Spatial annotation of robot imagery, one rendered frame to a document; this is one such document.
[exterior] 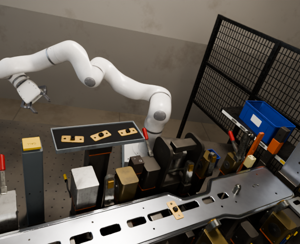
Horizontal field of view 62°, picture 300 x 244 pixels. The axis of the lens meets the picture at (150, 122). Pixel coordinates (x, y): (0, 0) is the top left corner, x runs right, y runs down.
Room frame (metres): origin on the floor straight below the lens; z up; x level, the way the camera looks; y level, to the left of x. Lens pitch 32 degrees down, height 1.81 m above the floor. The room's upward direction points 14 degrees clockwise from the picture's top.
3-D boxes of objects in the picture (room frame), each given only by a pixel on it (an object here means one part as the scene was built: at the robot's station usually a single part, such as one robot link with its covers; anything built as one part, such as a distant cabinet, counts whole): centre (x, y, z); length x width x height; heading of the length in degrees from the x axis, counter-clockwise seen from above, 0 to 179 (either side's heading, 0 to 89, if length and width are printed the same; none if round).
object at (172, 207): (0.68, -0.19, 1.01); 0.08 x 0.04 x 0.01; 35
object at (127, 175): (0.74, 0.04, 0.89); 0.12 x 0.08 x 0.38; 34
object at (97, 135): (0.82, 0.18, 1.17); 0.08 x 0.04 x 0.01; 143
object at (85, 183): (0.65, 0.19, 0.90); 0.13 x 0.08 x 0.41; 34
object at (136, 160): (0.81, 0.01, 0.90); 0.05 x 0.05 x 0.40; 34
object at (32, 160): (0.69, 0.41, 0.92); 0.08 x 0.08 x 0.44; 34
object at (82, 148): (0.83, 0.19, 1.16); 0.37 x 0.14 x 0.02; 124
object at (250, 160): (1.09, -0.57, 0.88); 0.04 x 0.04 x 0.37; 34
